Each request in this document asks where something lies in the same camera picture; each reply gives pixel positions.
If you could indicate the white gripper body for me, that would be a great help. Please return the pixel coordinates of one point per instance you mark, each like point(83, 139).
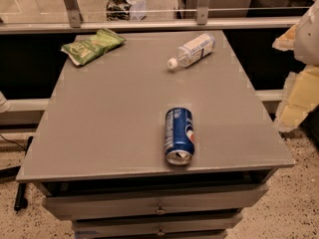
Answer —
point(308, 39)

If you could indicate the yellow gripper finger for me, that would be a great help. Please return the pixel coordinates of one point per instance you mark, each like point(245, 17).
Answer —
point(286, 42)
point(299, 98)

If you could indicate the clear plastic bottle blue label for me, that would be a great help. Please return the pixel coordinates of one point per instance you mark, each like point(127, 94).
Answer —
point(192, 51)

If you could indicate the green jalapeno chip bag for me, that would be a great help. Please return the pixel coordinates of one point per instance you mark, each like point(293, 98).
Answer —
point(85, 51)

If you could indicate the top grey drawer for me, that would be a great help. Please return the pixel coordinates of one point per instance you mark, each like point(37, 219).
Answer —
point(153, 202)

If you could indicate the grey drawer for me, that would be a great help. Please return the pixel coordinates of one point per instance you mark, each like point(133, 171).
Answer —
point(153, 202)
point(156, 226)

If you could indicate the blue Pepsi can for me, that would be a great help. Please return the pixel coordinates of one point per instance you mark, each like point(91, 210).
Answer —
point(179, 136)

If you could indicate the grey drawer cabinet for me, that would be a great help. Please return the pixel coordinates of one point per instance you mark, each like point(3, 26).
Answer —
point(103, 129)

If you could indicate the white object at left edge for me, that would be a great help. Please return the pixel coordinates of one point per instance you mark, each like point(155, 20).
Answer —
point(4, 104)

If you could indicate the left metal railing bracket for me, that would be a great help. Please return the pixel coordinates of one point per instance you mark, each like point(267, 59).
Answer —
point(73, 12)

